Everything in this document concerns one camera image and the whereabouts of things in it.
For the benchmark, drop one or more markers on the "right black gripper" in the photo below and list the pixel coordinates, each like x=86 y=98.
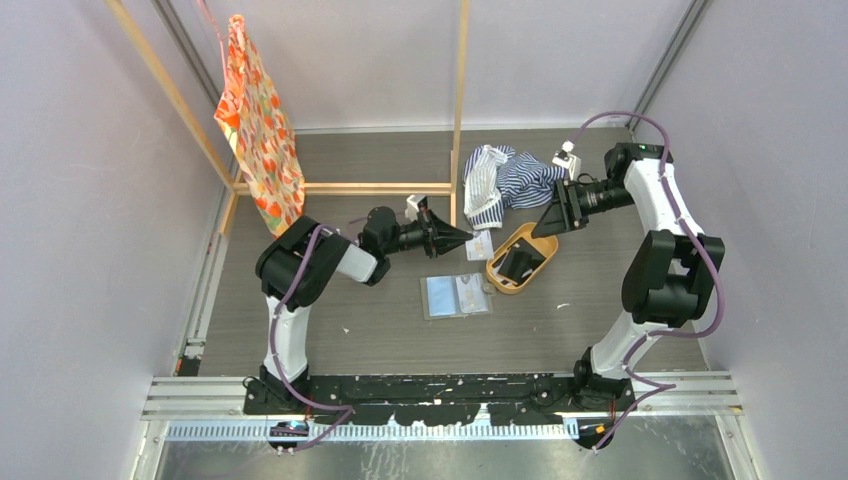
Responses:
x=563 y=212

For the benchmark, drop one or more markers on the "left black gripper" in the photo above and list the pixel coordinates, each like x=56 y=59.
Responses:
x=435 y=230

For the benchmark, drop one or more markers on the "yellow oval tray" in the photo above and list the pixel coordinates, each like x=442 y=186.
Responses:
x=548 y=246

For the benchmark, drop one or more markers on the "silver vip card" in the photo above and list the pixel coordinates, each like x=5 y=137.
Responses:
x=480 y=247
x=472 y=297

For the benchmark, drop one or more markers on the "clear grey card holder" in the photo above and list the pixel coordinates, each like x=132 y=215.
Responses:
x=440 y=300

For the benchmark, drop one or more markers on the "silver VIP card front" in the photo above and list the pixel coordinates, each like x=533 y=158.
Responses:
x=472 y=297

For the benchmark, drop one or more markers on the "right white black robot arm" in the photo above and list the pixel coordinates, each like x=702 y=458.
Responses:
x=671 y=278

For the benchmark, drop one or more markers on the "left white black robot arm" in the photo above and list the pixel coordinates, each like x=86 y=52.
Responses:
x=296 y=268

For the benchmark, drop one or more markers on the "black card in tray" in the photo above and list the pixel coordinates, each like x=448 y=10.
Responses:
x=521 y=260

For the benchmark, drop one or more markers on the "blue white striped cloth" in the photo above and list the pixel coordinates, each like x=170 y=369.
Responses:
x=497 y=178

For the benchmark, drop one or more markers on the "orange floral cloth bag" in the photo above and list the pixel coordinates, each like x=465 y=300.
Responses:
x=259 y=133

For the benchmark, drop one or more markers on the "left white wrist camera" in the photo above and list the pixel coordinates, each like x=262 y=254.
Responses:
x=417 y=208

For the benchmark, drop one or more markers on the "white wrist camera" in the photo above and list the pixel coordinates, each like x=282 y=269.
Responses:
x=417 y=208
x=568 y=160

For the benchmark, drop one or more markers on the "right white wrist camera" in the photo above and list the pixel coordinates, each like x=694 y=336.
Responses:
x=568 y=160

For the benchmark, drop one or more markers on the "wooden rack frame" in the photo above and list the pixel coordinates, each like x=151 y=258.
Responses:
x=233 y=183

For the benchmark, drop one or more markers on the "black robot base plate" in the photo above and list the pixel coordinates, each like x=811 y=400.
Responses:
x=434 y=400

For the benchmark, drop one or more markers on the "aluminium rail frame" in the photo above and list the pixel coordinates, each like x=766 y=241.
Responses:
x=681 y=425

